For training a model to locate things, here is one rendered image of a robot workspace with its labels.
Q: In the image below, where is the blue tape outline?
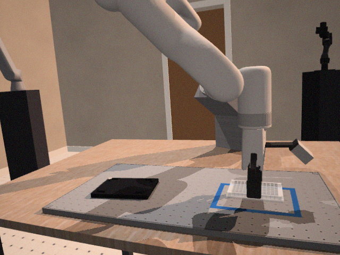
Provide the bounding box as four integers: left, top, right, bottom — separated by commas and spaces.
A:
210, 183, 302, 217

